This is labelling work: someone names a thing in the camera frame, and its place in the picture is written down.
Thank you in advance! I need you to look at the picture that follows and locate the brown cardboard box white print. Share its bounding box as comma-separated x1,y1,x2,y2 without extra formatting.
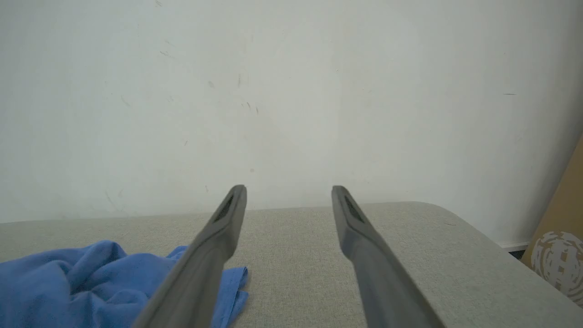
521,134,583,307

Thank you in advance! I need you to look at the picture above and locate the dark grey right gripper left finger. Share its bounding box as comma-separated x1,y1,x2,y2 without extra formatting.
132,184,248,328

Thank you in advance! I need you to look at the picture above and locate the grey fabric sofa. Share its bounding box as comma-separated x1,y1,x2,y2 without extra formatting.
0,201,583,328

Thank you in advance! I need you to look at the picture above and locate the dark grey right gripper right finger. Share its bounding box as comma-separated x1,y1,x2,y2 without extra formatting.
332,185,445,328

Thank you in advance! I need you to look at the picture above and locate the blue garment with white sleeves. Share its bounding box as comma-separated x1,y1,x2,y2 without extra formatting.
0,240,250,328

